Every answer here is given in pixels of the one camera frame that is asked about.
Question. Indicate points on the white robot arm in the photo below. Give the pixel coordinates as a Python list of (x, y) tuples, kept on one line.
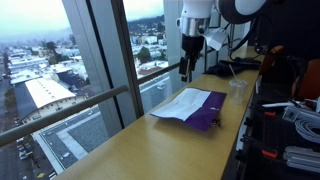
[(196, 8)]

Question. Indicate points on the small metal binder clip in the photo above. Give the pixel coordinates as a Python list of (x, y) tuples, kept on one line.
[(216, 123)]

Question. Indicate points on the orange black bar clamp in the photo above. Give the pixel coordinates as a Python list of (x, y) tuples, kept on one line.
[(270, 113), (269, 154)]

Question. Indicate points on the purple cloth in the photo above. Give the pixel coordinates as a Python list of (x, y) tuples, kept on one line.
[(206, 113)]

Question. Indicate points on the grey metal handrail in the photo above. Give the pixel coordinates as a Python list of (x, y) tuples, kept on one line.
[(66, 111)]

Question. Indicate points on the aluminium extrusion rail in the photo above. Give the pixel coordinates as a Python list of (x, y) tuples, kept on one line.
[(290, 114), (300, 160)]

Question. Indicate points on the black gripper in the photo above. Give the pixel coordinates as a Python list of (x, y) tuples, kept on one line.
[(192, 45)]

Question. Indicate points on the black cloth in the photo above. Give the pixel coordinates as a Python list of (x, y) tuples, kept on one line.
[(230, 68)]

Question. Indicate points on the clear plastic straw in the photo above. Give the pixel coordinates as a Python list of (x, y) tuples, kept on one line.
[(232, 71)]

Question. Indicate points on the clear plastic cup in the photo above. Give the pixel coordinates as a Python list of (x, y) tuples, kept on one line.
[(238, 93)]

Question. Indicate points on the orange chair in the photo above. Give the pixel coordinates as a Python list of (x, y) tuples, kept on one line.
[(311, 80)]

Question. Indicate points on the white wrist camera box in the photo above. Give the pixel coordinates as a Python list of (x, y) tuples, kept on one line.
[(216, 38)]

